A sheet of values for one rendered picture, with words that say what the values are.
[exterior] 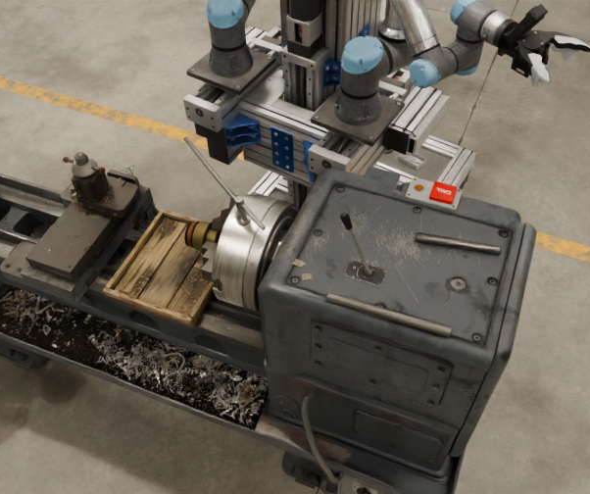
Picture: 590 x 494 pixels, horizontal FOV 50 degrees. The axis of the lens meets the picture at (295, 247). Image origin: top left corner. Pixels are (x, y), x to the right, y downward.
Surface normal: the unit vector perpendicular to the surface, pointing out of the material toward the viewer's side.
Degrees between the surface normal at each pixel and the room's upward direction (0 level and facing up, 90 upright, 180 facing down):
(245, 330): 0
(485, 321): 0
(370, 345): 90
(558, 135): 0
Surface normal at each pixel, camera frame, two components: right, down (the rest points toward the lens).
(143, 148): -0.02, -0.63
